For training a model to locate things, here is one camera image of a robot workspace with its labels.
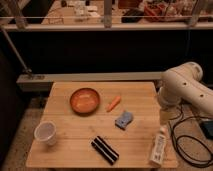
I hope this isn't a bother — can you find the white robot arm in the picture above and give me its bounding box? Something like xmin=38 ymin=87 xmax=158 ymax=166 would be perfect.
xmin=157 ymin=62 xmax=213 ymax=116

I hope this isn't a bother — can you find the orange carrot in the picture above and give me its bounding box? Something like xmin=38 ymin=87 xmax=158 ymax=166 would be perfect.
xmin=106 ymin=96 xmax=121 ymax=112

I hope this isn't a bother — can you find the orange wooden bowl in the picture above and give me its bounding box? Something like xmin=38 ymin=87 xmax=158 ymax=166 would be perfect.
xmin=70 ymin=88 xmax=100 ymax=114

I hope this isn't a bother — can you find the blue sponge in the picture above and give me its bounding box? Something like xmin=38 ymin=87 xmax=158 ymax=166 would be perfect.
xmin=115 ymin=111 xmax=133 ymax=130

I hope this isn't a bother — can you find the translucent plastic cup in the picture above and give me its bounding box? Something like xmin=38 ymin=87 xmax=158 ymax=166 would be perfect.
xmin=34 ymin=121 xmax=56 ymax=146

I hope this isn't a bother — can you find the white glue bottle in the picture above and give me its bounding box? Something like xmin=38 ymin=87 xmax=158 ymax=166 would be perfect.
xmin=149 ymin=126 xmax=167 ymax=166

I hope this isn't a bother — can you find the black power adapter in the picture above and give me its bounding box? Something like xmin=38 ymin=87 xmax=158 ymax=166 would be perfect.
xmin=200 ymin=121 xmax=213 ymax=140

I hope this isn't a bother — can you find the grey metal rail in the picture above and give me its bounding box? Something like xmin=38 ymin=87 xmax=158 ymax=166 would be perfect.
xmin=16 ymin=72 xmax=161 ymax=92

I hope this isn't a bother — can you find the black cable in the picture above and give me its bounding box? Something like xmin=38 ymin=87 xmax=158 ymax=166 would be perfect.
xmin=168 ymin=103 xmax=213 ymax=169

